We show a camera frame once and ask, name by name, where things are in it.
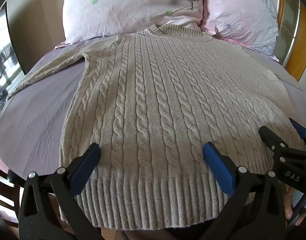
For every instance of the window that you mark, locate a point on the window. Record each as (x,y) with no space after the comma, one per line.
(2,62)

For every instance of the wooden chair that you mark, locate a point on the wooden chair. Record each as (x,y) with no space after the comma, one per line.
(6,200)

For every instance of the pink floral pillow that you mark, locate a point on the pink floral pillow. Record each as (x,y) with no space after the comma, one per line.
(243,15)

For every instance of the purple bed sheet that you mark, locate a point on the purple bed sheet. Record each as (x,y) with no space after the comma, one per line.
(37,120)

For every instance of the person's right hand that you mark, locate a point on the person's right hand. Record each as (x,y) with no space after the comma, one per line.
(289,205)

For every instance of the wooden headboard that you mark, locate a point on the wooden headboard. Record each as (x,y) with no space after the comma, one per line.
(304,35)

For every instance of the white floral pillow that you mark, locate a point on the white floral pillow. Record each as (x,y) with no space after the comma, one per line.
(122,7)

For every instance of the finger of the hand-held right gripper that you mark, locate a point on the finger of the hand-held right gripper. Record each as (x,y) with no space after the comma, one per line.
(299,128)
(273,140)

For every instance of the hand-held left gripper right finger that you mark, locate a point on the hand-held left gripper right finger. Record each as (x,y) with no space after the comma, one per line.
(218,166)

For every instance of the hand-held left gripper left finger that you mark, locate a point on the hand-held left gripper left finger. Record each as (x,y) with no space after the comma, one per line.
(85,166)

